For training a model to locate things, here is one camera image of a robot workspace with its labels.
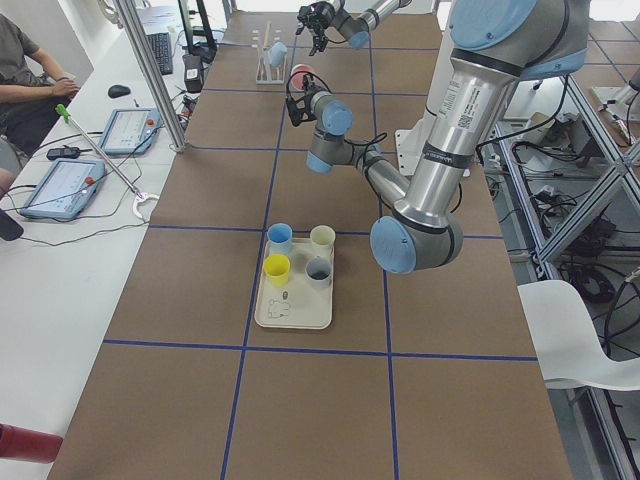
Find white wire cup rack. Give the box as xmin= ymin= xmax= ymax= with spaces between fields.
xmin=252 ymin=21 xmax=289 ymax=85

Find black computer mouse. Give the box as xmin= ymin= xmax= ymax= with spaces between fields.
xmin=107 ymin=84 xmax=131 ymax=99

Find wooden rack dowel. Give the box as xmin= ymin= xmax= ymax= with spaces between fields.
xmin=261 ymin=21 xmax=271 ymax=81

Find metal grabber stick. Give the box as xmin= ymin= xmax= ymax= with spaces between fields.
xmin=55 ymin=104 xmax=159 ymax=220

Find yellow cup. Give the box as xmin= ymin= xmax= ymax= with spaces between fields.
xmin=263 ymin=254 xmax=291 ymax=287

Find cream plastic tray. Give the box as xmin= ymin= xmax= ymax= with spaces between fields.
xmin=254 ymin=238 xmax=334 ymax=330

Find red fire extinguisher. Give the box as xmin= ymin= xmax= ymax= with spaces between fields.
xmin=1 ymin=424 xmax=63 ymax=464

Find near teach pendant tablet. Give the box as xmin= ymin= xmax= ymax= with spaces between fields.
xmin=18 ymin=158 xmax=106 ymax=221

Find black label box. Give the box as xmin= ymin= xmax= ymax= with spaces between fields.
xmin=182 ymin=54 xmax=204 ymax=93

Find grey cup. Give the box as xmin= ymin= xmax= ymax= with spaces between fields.
xmin=305 ymin=257 xmax=333 ymax=289

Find seated person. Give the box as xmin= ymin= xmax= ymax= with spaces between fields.
xmin=0 ymin=13 xmax=81 ymax=191

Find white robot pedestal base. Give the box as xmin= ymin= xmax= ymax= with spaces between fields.
xmin=394 ymin=111 xmax=444 ymax=177

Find cream white cup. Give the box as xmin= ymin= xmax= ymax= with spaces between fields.
xmin=309 ymin=225 xmax=336 ymax=252

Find black keyboard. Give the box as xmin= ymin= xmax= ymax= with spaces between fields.
xmin=146 ymin=32 xmax=173 ymax=75

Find white plastic chair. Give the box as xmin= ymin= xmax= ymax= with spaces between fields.
xmin=518 ymin=280 xmax=639 ymax=391

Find far teach pendant tablet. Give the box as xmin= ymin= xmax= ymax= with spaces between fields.
xmin=99 ymin=108 xmax=162 ymax=156

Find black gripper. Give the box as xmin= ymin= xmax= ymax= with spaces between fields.
xmin=285 ymin=74 xmax=325 ymax=126
xmin=296 ymin=1 xmax=336 ymax=56

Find black monitor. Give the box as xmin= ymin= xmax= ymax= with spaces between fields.
xmin=177 ymin=0 xmax=220 ymax=64

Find light blue cup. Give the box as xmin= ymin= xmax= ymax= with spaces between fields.
xmin=267 ymin=41 xmax=288 ymax=68

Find aluminium frame post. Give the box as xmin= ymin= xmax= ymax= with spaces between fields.
xmin=114 ymin=0 xmax=187 ymax=153

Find teach pendant tablet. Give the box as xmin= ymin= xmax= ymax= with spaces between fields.
xmin=18 ymin=158 xmax=106 ymax=221
xmin=99 ymin=108 xmax=162 ymax=156

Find pink cup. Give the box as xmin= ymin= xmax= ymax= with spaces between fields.
xmin=289 ymin=63 xmax=315 ymax=92

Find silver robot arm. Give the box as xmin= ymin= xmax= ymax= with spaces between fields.
xmin=285 ymin=1 xmax=590 ymax=274
xmin=295 ymin=0 xmax=412 ymax=56

